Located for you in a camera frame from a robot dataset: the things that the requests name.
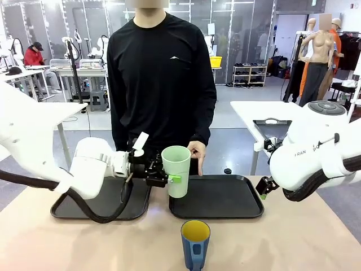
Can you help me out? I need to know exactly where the white shoe rack with shoes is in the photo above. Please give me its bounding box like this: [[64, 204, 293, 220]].
[[232, 62, 268, 88]]

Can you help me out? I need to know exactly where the person in black sweater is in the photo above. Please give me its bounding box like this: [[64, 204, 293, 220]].
[[106, 0, 217, 176]]

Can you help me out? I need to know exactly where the black plastic serving tray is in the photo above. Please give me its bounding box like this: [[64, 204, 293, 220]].
[[50, 177, 151, 221], [168, 174, 265, 220]]

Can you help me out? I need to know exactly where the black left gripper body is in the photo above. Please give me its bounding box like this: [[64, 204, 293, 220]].
[[128, 154, 156, 179]]

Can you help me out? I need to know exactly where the white background desk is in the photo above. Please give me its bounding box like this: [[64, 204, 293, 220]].
[[58, 66, 109, 102], [0, 69, 54, 101]]

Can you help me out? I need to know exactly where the person's left hand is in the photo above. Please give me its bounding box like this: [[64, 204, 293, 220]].
[[187, 141, 208, 177]]

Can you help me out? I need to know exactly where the beige mannequin with grey trousers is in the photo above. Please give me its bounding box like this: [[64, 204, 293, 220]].
[[298, 13, 336, 107]]

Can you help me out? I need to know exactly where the clear plastic container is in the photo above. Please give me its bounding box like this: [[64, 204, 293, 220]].
[[49, 58, 70, 70], [79, 58, 103, 70]]

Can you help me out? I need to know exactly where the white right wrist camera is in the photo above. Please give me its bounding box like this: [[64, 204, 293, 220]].
[[253, 136, 284, 152]]

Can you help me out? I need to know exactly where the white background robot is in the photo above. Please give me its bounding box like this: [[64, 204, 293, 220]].
[[5, 35, 25, 68], [61, 28, 83, 57], [90, 35, 109, 60]]

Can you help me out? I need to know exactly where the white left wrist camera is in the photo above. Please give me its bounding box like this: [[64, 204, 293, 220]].
[[128, 131, 149, 158]]

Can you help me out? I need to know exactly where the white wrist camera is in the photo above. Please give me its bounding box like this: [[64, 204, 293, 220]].
[[253, 136, 284, 152], [128, 131, 149, 158]]

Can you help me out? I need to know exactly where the pale green plastic cup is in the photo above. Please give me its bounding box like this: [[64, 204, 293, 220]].
[[161, 145, 192, 199]]

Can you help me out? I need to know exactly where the grey plastic stool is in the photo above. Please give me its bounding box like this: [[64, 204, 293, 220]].
[[89, 90, 109, 112]]

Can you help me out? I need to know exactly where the blue mug yellow inside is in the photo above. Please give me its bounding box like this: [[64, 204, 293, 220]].
[[180, 220, 212, 271]]

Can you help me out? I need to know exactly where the black stand pole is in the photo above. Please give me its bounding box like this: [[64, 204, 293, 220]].
[[64, 39, 91, 104]]

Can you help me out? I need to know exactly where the thin black hanging cable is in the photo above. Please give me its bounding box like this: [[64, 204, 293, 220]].
[[83, 108, 93, 139]]

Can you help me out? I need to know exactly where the seated person in red jacket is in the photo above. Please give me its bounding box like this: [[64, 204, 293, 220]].
[[23, 41, 63, 94]]

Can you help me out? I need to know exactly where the white side table grey leg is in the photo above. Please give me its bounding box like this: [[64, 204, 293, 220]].
[[230, 100, 311, 176], [36, 101, 89, 170]]

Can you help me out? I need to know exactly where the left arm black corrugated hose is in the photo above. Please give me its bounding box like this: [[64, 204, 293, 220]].
[[0, 168, 135, 224]]

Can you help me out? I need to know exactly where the black tray with handle hole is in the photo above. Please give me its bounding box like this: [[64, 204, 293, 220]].
[[252, 117, 293, 142]]

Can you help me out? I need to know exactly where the rack of dark clothes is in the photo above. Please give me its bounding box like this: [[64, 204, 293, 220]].
[[337, 31, 361, 71]]

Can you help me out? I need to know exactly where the white mannequin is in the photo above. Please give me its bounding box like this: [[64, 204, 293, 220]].
[[298, 18, 318, 63]]

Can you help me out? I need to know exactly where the dark bag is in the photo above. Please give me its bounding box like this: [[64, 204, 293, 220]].
[[270, 55, 288, 78]]

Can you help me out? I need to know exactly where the person's left forearm black sleeve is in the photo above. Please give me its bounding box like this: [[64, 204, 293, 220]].
[[189, 95, 217, 145]]

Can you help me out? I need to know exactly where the mannequin in orange with hat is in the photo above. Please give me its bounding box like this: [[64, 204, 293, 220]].
[[328, 18, 344, 74]]

